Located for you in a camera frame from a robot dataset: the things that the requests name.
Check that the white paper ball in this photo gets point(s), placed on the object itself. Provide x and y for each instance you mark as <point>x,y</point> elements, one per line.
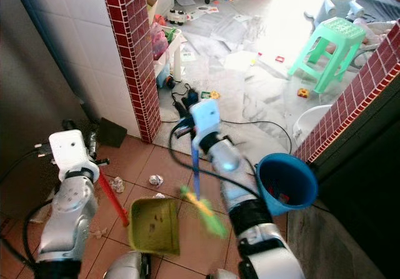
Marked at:
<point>117,185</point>
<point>156,179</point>

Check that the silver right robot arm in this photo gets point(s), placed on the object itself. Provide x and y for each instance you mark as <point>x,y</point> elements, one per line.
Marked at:
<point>228,163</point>

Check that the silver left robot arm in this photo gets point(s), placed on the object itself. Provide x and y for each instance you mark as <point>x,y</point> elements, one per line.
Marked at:
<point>62,223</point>

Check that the small green orange toy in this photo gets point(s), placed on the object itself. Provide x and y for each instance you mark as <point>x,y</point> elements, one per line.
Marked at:
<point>209,94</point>

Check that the dark square board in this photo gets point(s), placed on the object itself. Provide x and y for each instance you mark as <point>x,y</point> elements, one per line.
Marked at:
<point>112,132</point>

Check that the white cluttered rack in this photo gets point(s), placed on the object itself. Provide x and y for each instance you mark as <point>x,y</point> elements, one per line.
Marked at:
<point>172,47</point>

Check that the small red card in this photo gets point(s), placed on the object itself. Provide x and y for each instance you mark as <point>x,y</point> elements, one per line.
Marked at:
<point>280,59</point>

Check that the small yellow red toy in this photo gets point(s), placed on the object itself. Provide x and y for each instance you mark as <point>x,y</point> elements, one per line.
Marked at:
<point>303,92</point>

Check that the blue plastic bucket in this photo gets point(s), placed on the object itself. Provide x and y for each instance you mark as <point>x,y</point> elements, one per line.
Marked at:
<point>287,179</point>

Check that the white plastic basin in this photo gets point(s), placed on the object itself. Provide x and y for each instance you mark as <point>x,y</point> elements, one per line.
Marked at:
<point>309,119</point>

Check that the silver left robot leg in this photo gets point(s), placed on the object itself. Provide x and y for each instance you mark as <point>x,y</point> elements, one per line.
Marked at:
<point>128,266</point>

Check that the silver robot leg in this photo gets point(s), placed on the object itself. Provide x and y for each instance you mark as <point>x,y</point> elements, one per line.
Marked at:
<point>128,266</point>
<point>222,274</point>

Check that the silver right robot leg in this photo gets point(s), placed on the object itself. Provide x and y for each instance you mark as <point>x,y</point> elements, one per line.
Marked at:
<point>222,274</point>

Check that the green plastic stool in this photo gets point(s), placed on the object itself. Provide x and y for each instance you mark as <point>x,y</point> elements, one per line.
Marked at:
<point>340,32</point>

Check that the grey blue fabric pile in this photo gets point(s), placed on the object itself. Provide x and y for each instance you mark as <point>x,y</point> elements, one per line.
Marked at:
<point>356,4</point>

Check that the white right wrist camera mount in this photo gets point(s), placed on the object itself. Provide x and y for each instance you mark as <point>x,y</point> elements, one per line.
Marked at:
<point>205,116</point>

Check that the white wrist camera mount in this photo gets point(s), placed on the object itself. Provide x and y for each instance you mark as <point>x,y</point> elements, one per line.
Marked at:
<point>72,151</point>
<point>205,116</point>

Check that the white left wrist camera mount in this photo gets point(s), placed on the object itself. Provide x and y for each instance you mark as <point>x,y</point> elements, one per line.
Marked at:
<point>72,151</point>

